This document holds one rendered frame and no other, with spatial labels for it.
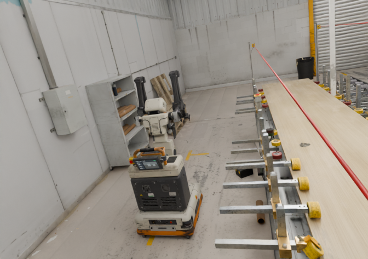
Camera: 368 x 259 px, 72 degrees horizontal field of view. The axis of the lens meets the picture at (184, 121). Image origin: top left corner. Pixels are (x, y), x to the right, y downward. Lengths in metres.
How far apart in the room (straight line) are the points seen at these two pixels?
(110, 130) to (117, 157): 0.51
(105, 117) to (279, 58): 7.25
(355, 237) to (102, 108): 3.72
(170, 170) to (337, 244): 1.53
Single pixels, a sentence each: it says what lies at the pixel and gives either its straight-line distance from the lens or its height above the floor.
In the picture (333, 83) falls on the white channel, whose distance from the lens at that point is 3.80.
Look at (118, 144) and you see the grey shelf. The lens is 4.45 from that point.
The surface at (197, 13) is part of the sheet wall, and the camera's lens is 10.11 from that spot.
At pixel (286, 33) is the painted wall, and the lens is 10.04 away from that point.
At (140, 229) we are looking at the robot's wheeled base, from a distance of 2.94.
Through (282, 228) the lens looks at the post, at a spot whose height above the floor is 1.02.
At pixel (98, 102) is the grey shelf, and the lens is 4.34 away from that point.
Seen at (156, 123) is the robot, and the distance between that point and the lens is 2.70.
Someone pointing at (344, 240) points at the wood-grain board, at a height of 0.90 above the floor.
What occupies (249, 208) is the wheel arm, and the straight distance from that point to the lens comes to 1.52.
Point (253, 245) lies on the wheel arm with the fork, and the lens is 1.33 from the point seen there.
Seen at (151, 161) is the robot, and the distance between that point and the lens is 2.41.
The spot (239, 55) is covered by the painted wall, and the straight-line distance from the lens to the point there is 9.97.
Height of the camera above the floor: 1.89
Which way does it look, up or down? 17 degrees down
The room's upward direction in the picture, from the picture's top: 11 degrees counter-clockwise
